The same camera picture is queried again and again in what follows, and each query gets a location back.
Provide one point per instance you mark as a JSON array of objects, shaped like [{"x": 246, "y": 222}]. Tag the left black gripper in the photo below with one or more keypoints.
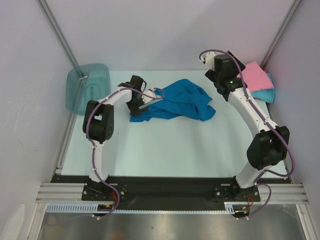
[{"x": 134, "y": 110}]

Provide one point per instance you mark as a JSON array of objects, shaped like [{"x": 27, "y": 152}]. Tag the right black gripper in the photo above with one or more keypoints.
[{"x": 210, "y": 74}]

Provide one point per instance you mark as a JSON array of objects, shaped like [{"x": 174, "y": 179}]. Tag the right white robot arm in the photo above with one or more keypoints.
[{"x": 269, "y": 144}]

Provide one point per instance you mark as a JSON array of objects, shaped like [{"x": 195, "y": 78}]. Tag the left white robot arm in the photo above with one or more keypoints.
[{"x": 99, "y": 125}]

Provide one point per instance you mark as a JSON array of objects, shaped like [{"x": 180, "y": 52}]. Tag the pink folded t shirt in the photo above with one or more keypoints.
[{"x": 256, "y": 78}]

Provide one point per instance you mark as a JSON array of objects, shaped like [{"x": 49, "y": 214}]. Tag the light blue folded t shirt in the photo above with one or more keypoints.
[{"x": 266, "y": 95}]

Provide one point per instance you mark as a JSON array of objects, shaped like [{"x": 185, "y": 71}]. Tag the teal transparent plastic bin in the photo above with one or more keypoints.
[{"x": 85, "y": 83}]

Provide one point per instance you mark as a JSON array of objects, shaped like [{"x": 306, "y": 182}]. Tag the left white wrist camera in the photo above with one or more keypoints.
[{"x": 150, "y": 95}]

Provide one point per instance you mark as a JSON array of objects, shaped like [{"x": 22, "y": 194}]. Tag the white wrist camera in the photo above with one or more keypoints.
[
  {"x": 150, "y": 95},
  {"x": 207, "y": 58}
]

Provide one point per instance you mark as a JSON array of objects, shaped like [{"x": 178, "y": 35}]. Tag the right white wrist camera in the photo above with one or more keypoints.
[{"x": 207, "y": 58}]

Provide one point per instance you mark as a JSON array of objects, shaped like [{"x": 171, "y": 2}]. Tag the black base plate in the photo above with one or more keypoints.
[{"x": 165, "y": 193}]

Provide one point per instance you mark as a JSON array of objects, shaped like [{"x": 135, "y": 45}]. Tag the right aluminium corner post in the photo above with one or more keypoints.
[{"x": 294, "y": 7}]

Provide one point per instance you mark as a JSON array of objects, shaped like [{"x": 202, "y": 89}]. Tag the aluminium corner post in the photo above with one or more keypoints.
[
  {"x": 294, "y": 7},
  {"x": 55, "y": 27}
]

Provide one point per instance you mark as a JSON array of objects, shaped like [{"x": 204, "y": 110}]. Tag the aluminium front rail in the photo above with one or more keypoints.
[{"x": 57, "y": 192}]

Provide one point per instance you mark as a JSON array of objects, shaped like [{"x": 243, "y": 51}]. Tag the white slotted cable duct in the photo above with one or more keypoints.
[{"x": 95, "y": 208}]

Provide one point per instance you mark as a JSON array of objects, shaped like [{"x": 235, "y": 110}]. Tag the left aluminium corner post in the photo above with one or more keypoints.
[{"x": 55, "y": 27}]

